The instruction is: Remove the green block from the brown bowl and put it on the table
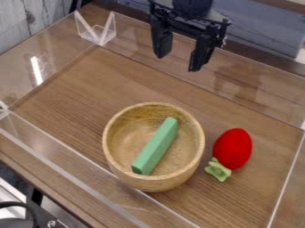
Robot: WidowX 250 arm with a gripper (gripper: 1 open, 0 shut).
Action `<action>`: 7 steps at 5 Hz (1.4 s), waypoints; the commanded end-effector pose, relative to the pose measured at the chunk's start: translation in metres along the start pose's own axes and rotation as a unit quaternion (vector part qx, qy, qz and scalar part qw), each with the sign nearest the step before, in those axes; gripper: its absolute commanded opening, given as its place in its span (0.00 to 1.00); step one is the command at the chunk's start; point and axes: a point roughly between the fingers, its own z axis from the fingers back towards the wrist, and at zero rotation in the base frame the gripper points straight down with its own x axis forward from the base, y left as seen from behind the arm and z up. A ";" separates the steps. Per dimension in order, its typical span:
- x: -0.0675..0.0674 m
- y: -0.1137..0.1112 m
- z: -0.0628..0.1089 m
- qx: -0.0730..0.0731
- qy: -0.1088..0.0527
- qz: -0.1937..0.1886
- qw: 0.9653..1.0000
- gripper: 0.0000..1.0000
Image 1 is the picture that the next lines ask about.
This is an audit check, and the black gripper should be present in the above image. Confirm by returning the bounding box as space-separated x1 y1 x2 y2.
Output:
147 0 231 72

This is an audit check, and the red plush strawberry toy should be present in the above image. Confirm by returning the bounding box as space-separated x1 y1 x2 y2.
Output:
205 128 253 183

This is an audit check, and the light wooden bowl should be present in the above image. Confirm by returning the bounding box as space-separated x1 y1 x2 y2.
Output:
103 102 205 192

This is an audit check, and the clear acrylic corner bracket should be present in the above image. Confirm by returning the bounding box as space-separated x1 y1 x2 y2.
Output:
74 12 116 46

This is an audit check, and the black metal table bracket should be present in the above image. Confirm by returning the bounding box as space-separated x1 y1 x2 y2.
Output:
27 189 68 228

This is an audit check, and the black cable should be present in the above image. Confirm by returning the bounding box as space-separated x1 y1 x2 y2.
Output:
0 200 31 228

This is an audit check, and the green rectangular block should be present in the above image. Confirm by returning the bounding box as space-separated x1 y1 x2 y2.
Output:
131 117 179 175

